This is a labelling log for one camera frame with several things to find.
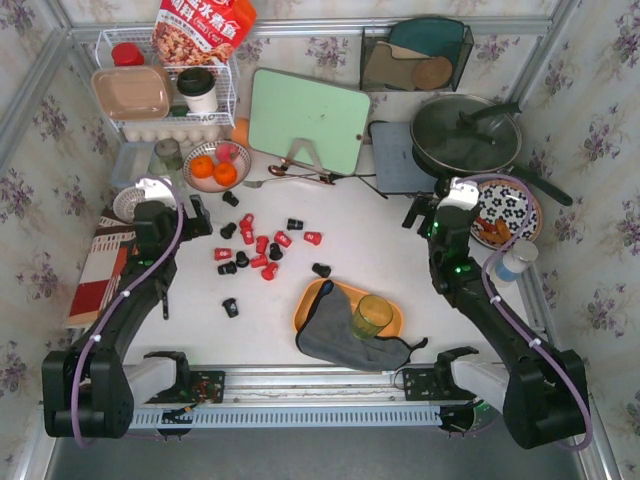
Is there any black coffee capsule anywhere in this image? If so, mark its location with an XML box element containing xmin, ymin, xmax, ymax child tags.
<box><xmin>220</xmin><ymin>222</ymin><xmax>237</xmax><ymax>240</ymax></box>
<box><xmin>235</xmin><ymin>251</ymin><xmax>250</xmax><ymax>268</ymax></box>
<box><xmin>222</xmin><ymin>298</ymin><xmax>239</xmax><ymax>318</ymax></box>
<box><xmin>312</xmin><ymin>263</ymin><xmax>332</xmax><ymax>278</ymax></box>
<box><xmin>222</xmin><ymin>191</ymin><xmax>239</xmax><ymax>207</ymax></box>
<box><xmin>217</xmin><ymin>261</ymin><xmax>238</xmax><ymax>275</ymax></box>
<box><xmin>269</xmin><ymin>243</ymin><xmax>283</xmax><ymax>262</ymax></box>
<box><xmin>286</xmin><ymin>218</ymin><xmax>304</xmax><ymax>231</ymax></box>

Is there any red coffee capsule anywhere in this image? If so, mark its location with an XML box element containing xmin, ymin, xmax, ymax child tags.
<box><xmin>213</xmin><ymin>247</ymin><xmax>232</xmax><ymax>261</ymax></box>
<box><xmin>303</xmin><ymin>231</ymin><xmax>323</xmax><ymax>246</ymax></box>
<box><xmin>250</xmin><ymin>254</ymin><xmax>270</xmax><ymax>268</ymax></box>
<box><xmin>241</xmin><ymin>228</ymin><xmax>255</xmax><ymax>245</ymax></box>
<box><xmin>239</xmin><ymin>213</ymin><xmax>254</xmax><ymax>230</ymax></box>
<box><xmin>255</xmin><ymin>235</ymin><xmax>270</xmax><ymax>255</ymax></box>
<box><xmin>261</xmin><ymin>262</ymin><xmax>279</xmax><ymax>281</ymax></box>
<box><xmin>274</xmin><ymin>231</ymin><xmax>292</xmax><ymax>248</ymax></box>

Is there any green translucent cup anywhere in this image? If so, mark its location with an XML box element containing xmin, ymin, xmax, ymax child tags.
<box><xmin>351</xmin><ymin>295</ymin><xmax>393</xmax><ymax>340</ymax></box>

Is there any grey cloth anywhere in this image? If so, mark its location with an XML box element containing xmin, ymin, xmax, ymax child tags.
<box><xmin>295</xmin><ymin>280</ymin><xmax>428</xmax><ymax>372</ymax></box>

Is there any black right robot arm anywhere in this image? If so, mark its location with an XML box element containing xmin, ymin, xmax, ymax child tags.
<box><xmin>402</xmin><ymin>194</ymin><xmax>593</xmax><ymax>451</ymax></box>

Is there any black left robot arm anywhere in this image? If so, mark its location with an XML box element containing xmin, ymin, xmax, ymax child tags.
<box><xmin>41</xmin><ymin>195</ymin><xmax>213</xmax><ymax>441</ymax></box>

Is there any grey induction cooker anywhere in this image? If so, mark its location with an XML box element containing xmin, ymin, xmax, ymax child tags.
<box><xmin>368</xmin><ymin>120</ymin><xmax>436</xmax><ymax>195</ymax></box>

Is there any bowl with fruit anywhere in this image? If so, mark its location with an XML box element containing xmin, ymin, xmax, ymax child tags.
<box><xmin>182</xmin><ymin>141</ymin><xmax>252</xmax><ymax>193</ymax></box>

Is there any clear glass jar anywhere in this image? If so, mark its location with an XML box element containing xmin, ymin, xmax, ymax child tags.
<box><xmin>148</xmin><ymin>138</ymin><xmax>186</xmax><ymax>190</ymax></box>

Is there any blue flower patterned plate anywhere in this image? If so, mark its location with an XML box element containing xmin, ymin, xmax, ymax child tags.
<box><xmin>471</xmin><ymin>180</ymin><xmax>543</xmax><ymax>250</ymax></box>

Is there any black frying pan with lid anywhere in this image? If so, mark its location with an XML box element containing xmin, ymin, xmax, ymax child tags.
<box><xmin>409</xmin><ymin>94</ymin><xmax>573</xmax><ymax>206</ymax></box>

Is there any white strainer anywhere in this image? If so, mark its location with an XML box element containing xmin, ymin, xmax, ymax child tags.
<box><xmin>112</xmin><ymin>186</ymin><xmax>146</xmax><ymax>223</ymax></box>

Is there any egg tray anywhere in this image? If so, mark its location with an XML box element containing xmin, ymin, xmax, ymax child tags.
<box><xmin>122</xmin><ymin>126</ymin><xmax>227</xmax><ymax>148</ymax></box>

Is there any metal spoon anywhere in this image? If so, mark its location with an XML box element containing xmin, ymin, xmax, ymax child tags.
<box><xmin>267</xmin><ymin>165</ymin><xmax>334</xmax><ymax>185</ymax></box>

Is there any clear blue rimmed container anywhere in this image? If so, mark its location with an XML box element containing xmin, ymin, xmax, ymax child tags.
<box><xmin>110</xmin><ymin>142</ymin><xmax>154</xmax><ymax>189</ymax></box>

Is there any striped red cloth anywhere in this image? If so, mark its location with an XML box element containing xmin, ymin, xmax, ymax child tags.
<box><xmin>66</xmin><ymin>208</ymin><xmax>135</xmax><ymax>329</ymax></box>

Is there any white blue bottle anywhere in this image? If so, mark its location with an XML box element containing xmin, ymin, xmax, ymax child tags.
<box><xmin>493</xmin><ymin>239</ymin><xmax>539</xmax><ymax>284</ymax></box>

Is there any white cup black lid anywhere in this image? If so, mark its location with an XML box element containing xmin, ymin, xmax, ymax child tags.
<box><xmin>176</xmin><ymin>67</ymin><xmax>218</xmax><ymax>114</ymax></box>

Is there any green cutting board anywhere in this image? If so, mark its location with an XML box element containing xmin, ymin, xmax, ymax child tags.
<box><xmin>248</xmin><ymin>68</ymin><xmax>371</xmax><ymax>175</ymax></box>

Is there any beige plastic container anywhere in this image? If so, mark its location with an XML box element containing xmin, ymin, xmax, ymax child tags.
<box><xmin>91</xmin><ymin>65</ymin><xmax>173</xmax><ymax>122</ymax></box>

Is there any black mesh organizer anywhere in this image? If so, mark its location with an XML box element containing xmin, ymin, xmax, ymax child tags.
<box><xmin>359</xmin><ymin>16</ymin><xmax>474</xmax><ymax>92</ymax></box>

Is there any red lidded jar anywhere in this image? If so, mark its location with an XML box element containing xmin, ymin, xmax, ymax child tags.
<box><xmin>111</xmin><ymin>42</ymin><xmax>145</xmax><ymax>67</ymax></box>

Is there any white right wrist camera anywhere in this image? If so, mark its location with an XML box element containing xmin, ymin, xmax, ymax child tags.
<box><xmin>438</xmin><ymin>177</ymin><xmax>479</xmax><ymax>211</ymax></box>

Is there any white wire rack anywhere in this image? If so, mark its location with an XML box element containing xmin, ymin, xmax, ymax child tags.
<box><xmin>94</xmin><ymin>27</ymin><xmax>239</xmax><ymax>129</ymax></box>

